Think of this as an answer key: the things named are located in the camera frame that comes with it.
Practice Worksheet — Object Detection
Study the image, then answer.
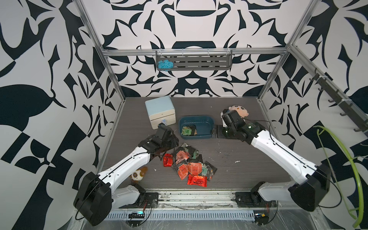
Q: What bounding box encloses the cyan crumpled cloth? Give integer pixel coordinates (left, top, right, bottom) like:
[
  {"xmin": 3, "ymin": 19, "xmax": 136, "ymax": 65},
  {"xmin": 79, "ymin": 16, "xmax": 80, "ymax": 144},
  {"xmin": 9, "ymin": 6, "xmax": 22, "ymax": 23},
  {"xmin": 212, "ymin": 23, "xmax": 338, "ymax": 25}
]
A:
[{"xmin": 157, "ymin": 59, "xmax": 174, "ymax": 71}]

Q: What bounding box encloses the light blue drawer box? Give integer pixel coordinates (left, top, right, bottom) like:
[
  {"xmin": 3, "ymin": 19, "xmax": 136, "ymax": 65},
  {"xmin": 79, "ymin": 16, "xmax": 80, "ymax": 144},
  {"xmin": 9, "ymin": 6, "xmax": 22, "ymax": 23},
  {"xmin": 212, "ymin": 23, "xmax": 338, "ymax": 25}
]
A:
[{"xmin": 145, "ymin": 96, "xmax": 176, "ymax": 129}]

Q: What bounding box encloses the brown white plush dog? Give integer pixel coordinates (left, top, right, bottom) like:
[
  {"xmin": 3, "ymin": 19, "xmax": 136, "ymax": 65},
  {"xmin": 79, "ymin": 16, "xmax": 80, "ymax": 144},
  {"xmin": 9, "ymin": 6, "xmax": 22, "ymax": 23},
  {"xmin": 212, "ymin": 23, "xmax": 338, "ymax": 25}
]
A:
[{"xmin": 131, "ymin": 166, "xmax": 148, "ymax": 182}]

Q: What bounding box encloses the black wall hook rail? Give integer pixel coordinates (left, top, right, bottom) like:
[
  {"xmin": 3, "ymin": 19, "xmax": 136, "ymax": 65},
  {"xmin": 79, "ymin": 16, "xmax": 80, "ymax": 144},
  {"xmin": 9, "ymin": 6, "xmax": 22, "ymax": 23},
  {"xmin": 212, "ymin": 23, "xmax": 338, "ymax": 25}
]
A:
[{"xmin": 310, "ymin": 68, "xmax": 368, "ymax": 136}]

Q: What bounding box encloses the small red tea bag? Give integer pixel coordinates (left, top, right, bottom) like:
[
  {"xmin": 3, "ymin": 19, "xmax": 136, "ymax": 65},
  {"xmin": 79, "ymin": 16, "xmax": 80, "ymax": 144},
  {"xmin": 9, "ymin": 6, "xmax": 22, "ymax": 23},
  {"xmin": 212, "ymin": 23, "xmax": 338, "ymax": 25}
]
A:
[{"xmin": 163, "ymin": 153, "xmax": 173, "ymax": 167}]

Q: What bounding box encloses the grey wall shelf rack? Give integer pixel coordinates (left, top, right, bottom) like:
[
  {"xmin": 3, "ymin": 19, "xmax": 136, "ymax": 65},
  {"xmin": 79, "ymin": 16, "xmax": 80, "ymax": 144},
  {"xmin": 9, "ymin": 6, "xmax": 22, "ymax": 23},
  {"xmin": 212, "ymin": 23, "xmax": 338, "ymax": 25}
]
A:
[{"xmin": 155, "ymin": 49, "xmax": 232, "ymax": 71}]

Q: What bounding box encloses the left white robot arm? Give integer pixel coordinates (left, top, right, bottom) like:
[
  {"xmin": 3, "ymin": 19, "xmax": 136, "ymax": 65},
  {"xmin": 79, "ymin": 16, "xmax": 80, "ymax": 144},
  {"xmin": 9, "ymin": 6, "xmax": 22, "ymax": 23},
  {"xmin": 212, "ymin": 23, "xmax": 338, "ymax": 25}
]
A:
[{"xmin": 73, "ymin": 123, "xmax": 179, "ymax": 226}]

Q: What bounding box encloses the red square tea bag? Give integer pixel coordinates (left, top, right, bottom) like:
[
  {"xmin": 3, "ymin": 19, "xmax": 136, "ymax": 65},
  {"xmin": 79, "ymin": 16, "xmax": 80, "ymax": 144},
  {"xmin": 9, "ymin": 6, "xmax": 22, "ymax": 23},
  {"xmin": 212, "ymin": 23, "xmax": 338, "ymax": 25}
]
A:
[{"xmin": 188, "ymin": 162, "xmax": 202, "ymax": 175}]

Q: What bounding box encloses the green hoop tube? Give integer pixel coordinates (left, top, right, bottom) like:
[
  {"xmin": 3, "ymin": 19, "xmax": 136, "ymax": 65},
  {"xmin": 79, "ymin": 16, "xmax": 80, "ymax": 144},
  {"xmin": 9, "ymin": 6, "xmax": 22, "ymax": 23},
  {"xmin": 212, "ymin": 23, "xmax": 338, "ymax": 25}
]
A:
[{"xmin": 313, "ymin": 125, "xmax": 366, "ymax": 229}]

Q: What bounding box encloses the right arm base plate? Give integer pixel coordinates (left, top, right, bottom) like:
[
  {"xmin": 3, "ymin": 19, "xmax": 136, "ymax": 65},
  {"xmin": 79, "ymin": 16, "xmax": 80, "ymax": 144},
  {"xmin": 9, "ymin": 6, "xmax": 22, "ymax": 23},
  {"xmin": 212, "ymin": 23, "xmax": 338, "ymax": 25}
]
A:
[{"xmin": 234, "ymin": 192, "xmax": 277, "ymax": 208}]

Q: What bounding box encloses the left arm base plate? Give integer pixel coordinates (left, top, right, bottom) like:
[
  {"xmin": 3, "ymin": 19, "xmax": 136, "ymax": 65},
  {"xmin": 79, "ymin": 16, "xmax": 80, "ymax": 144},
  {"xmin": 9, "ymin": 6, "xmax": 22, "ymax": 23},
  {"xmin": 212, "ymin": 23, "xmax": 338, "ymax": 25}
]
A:
[{"xmin": 124, "ymin": 192, "xmax": 159, "ymax": 208}]

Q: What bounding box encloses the pink baby plush doll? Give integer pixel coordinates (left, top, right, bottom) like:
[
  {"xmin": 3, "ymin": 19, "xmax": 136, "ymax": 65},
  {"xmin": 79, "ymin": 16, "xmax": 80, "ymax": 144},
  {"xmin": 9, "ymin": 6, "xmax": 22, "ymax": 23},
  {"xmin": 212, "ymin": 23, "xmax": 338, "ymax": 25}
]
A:
[{"xmin": 229, "ymin": 105, "xmax": 249, "ymax": 118}]

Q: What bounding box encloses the orange label black tea bag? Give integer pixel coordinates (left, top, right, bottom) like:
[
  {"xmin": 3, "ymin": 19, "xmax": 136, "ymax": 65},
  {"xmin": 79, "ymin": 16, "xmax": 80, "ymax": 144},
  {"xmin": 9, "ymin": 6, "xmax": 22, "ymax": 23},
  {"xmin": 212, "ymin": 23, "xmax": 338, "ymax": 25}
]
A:
[{"xmin": 205, "ymin": 161, "xmax": 218, "ymax": 181}]

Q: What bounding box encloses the orange red tea bag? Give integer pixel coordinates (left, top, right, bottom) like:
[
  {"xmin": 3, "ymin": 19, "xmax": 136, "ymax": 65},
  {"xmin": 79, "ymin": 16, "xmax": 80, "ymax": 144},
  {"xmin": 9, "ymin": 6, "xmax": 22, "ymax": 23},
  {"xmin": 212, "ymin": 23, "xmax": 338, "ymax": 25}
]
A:
[{"xmin": 178, "ymin": 164, "xmax": 189, "ymax": 180}]

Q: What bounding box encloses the teal plastic storage box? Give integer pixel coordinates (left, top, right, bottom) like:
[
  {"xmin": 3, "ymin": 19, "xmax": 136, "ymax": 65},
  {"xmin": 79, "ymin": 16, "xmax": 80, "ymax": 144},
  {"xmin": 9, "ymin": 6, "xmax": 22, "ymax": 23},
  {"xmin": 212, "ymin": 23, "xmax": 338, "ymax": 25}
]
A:
[{"xmin": 179, "ymin": 116, "xmax": 214, "ymax": 140}]

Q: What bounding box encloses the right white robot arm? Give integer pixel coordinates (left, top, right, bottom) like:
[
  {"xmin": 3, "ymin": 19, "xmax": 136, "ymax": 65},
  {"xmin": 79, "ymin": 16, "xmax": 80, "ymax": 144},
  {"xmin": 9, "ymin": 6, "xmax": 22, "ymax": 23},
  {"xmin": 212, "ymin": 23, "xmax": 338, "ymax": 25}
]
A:
[{"xmin": 220, "ymin": 109, "xmax": 331, "ymax": 212}]

